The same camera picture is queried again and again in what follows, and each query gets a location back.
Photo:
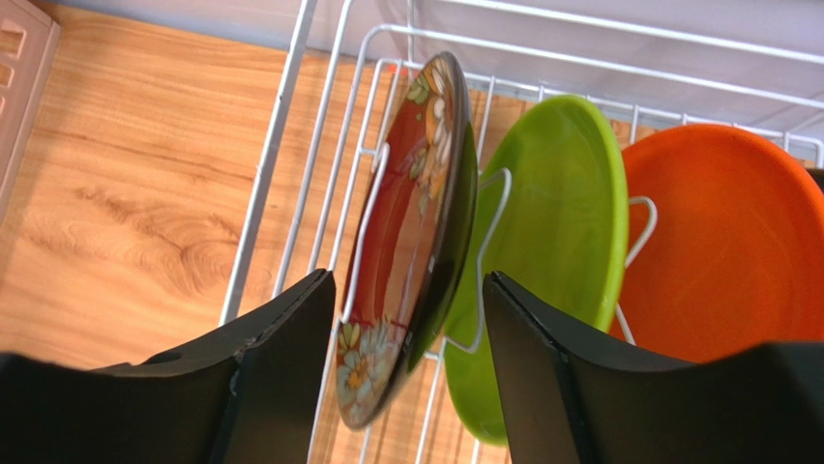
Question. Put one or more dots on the pink plastic file organizer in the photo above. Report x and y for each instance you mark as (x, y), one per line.
(29, 41)

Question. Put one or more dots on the orange plate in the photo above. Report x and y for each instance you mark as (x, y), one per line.
(736, 257)

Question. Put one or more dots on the green plate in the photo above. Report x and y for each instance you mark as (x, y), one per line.
(553, 214)

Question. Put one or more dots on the red floral plate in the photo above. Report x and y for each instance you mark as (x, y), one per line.
(412, 245)

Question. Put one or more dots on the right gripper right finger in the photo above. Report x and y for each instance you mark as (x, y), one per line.
(573, 394)

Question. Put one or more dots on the white wire dish rack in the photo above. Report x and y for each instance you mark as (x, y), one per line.
(757, 64)

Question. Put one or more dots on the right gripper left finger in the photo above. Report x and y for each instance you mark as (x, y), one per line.
(245, 392)

